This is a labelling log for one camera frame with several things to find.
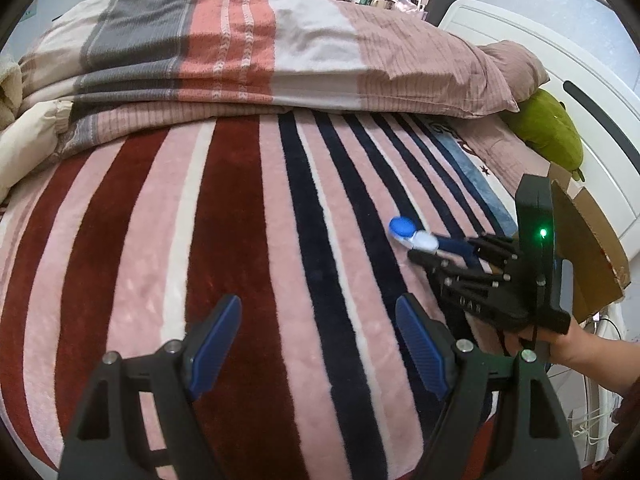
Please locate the person's right hand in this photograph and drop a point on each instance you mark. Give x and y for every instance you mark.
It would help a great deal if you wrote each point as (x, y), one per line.
(530, 342)

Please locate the blue white contact lens case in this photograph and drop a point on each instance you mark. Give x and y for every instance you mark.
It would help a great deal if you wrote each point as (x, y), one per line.
(407, 232)

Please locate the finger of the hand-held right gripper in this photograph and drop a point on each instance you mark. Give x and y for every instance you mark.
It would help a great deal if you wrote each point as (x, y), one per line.
(457, 250)
(435, 260)

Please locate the white bed headboard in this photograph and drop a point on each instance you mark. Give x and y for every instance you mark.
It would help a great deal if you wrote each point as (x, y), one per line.
(575, 50)

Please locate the pink striped pillow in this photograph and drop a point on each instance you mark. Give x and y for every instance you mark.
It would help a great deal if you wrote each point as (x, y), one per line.
(515, 65)

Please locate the folded pink grey quilt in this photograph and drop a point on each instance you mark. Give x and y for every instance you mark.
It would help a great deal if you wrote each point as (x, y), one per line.
(250, 45)

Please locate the printed bed sheet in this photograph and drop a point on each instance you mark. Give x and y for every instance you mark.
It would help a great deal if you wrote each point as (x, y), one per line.
(480, 155)

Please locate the striped fleece blanket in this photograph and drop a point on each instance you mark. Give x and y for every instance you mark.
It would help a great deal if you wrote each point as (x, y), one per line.
(200, 240)

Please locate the person's right forearm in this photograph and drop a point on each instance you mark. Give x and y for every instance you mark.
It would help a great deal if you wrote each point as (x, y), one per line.
(600, 360)

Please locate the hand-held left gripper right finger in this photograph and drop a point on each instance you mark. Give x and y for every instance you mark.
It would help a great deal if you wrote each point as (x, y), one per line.
(420, 350)

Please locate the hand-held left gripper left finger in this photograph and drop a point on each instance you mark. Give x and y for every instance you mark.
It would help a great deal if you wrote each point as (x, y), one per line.
(215, 345)

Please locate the green plush toy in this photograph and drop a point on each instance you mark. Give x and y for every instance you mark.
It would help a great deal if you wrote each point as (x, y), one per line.
(545, 130)

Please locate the brown cardboard box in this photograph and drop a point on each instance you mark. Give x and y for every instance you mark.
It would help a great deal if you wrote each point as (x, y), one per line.
(585, 240)

